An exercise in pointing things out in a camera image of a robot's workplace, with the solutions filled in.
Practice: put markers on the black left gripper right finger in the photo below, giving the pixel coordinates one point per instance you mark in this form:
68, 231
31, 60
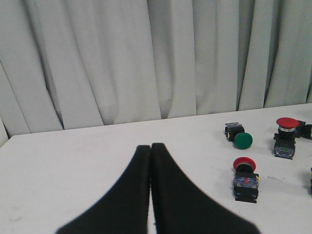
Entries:
180, 207

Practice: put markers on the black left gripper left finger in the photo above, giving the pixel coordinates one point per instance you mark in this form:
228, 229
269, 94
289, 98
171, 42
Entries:
124, 208

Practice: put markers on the red push button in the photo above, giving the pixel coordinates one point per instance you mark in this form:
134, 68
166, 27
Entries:
284, 146
246, 181

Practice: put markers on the yellow push button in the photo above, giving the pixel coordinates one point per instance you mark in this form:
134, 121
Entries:
311, 180

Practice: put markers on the left green push button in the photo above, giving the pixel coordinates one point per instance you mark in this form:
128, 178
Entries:
236, 134

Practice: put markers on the green push button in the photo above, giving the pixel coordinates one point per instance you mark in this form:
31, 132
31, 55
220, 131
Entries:
303, 130
236, 134

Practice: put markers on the right green push button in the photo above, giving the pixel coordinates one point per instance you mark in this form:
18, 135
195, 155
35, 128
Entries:
303, 130

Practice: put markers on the white pleated curtain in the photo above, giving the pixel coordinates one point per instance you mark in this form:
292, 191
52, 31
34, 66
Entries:
67, 64

